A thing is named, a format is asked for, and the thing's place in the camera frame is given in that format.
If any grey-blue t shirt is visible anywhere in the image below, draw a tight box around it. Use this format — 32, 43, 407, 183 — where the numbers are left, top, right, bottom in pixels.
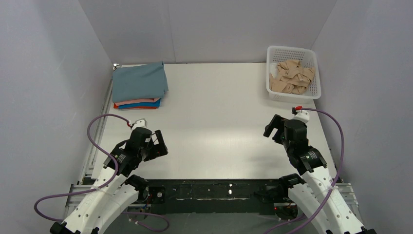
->
112, 61, 169, 102

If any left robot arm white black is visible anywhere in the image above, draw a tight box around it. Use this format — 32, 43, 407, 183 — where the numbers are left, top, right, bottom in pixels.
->
50, 127, 168, 234

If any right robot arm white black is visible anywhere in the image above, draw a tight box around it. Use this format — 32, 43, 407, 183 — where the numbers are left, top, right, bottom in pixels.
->
263, 111, 375, 234

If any blue folded t shirt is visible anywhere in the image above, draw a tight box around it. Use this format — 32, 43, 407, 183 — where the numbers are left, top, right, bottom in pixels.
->
117, 99, 161, 110

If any pink folded t shirt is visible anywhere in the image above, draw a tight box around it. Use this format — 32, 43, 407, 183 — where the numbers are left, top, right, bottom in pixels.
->
115, 98, 160, 106

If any orange folded t shirt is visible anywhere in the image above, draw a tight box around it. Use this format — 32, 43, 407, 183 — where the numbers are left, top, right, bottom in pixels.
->
113, 103, 160, 110

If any beige crumpled t shirt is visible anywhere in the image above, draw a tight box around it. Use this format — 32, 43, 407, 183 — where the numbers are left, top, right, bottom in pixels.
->
268, 59, 316, 95

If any white plastic basket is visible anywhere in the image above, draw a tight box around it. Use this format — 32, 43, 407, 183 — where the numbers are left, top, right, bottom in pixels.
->
266, 46, 321, 103

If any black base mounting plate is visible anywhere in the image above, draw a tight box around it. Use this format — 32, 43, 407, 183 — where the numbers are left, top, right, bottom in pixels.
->
128, 179, 299, 219

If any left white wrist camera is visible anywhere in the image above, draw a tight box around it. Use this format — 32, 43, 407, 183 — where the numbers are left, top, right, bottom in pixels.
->
130, 118, 148, 130

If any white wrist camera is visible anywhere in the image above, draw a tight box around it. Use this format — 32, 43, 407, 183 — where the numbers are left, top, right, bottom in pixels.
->
292, 107, 310, 124
130, 118, 148, 130

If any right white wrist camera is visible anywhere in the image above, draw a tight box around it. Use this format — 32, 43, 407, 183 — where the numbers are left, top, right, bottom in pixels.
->
292, 107, 310, 124

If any aluminium left side rail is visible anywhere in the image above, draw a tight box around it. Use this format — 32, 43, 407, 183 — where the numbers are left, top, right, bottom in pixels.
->
77, 78, 113, 185

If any aluminium front frame rail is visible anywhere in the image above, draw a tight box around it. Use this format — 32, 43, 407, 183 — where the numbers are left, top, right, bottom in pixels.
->
68, 178, 360, 223

